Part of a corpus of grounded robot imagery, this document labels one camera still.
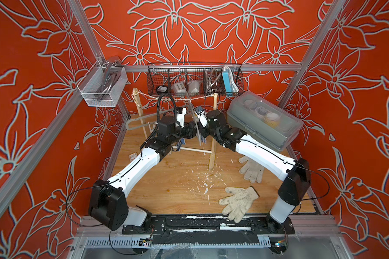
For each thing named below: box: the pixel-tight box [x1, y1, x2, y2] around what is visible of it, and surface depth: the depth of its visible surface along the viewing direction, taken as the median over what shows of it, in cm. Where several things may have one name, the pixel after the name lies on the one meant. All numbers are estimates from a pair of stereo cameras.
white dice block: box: [173, 82, 187, 94], surface depth 95 cm
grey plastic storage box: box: [226, 90, 304, 153], surface depth 95 cm
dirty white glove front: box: [218, 186, 260, 224], surface depth 81 cm
